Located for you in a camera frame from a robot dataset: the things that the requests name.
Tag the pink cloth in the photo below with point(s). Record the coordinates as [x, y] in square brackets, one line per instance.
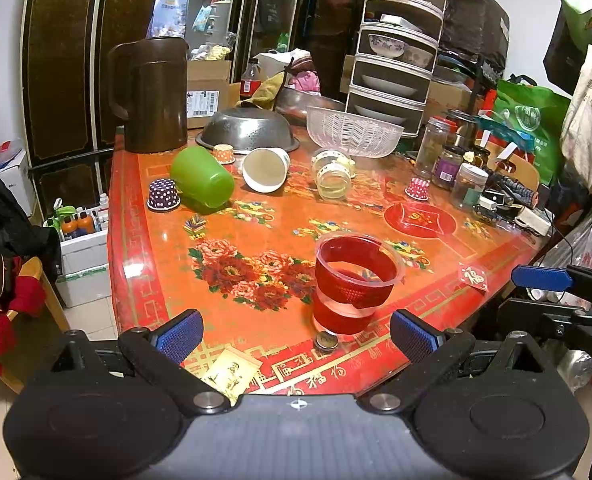
[307, 81]

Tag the clear glass jar lying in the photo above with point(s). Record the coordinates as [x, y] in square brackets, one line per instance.
[333, 177]

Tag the red diamond paper sticker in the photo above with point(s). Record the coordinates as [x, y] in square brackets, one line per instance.
[474, 276]

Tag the white plastic bag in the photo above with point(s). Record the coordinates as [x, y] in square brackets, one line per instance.
[578, 250]

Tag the black hair roller brush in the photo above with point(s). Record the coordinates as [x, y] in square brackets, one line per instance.
[516, 190]

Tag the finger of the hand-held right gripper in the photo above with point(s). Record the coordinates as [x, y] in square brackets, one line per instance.
[546, 319]
[541, 277]

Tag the yellow picture card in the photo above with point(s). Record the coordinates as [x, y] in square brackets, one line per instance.
[228, 376]

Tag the red transparent plastic cup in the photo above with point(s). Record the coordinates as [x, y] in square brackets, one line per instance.
[358, 285]

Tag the tall glass jar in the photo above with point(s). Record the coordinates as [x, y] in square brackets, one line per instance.
[432, 147]

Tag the blue patterned ceramic bowl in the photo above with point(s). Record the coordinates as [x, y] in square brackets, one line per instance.
[387, 46]

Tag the black and red clothing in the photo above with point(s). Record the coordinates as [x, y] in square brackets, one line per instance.
[6, 240]

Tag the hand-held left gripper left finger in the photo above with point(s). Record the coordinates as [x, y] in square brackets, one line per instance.
[180, 336]

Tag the white paper cup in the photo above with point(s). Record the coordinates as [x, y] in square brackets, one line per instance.
[263, 170]

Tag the white power adapter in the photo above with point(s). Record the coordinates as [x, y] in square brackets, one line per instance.
[532, 220]

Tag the red floral tablecloth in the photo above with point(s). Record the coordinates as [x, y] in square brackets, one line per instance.
[276, 220]

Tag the black and green bag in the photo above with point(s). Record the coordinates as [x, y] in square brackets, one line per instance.
[581, 25]

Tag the pink polka-dot paper cup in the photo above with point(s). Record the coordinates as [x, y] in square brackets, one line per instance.
[417, 189]

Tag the metal basin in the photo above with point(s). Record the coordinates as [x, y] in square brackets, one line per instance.
[306, 99]

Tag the clear jar with white lid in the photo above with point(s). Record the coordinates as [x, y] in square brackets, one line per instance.
[468, 185]

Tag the cola bottle with red cap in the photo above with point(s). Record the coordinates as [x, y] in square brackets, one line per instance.
[250, 82]

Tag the metal bottle cap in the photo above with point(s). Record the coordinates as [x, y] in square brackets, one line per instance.
[326, 342]

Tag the brown plastic pitcher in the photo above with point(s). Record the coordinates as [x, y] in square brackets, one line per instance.
[156, 95]

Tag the green plastic cup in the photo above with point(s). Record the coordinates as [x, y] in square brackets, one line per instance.
[201, 177]

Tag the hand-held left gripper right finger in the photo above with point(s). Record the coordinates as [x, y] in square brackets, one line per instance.
[412, 336]

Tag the tiered white dish rack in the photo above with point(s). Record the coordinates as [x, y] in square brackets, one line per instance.
[406, 15]

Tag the white foam box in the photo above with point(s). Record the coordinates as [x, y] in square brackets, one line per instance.
[83, 265]

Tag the wooden chair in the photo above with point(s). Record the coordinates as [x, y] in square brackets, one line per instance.
[51, 305]

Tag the clear plastic basket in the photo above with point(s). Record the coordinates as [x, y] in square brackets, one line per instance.
[353, 132]

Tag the black fabric case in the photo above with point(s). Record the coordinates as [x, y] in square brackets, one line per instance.
[476, 25]

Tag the purple polka-dot paper cup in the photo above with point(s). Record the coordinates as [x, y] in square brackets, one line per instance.
[163, 195]

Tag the blue plastic package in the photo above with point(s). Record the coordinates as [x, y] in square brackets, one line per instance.
[168, 5]

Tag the purple label glass jar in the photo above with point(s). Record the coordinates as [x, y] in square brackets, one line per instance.
[447, 170]

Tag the small toy car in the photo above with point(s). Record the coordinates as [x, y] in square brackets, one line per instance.
[488, 206]

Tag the white cardboard box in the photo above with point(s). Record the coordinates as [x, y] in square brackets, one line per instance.
[16, 180]

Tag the small orange paper cup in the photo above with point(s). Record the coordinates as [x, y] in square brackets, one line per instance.
[223, 154]

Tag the yellow cloth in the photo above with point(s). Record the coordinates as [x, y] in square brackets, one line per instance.
[266, 92]

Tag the metal colander bowl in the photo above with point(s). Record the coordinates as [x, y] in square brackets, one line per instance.
[248, 130]

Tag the green shopping bag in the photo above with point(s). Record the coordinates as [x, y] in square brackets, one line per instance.
[531, 115]

